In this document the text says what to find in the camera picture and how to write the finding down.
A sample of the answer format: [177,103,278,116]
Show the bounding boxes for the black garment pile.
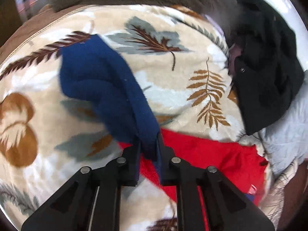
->
[233,0,304,135]

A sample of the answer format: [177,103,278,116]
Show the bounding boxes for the cream leaf-print fleece blanket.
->
[0,4,249,231]

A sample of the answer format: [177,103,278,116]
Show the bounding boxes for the grey quilted pillow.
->
[259,71,308,177]

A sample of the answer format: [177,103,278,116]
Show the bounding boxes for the brown padded headboard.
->
[277,160,307,230]

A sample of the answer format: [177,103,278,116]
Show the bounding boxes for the striped floral pillow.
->
[259,159,299,230]

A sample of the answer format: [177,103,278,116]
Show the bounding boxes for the red and blue knit sweater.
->
[58,34,269,231]

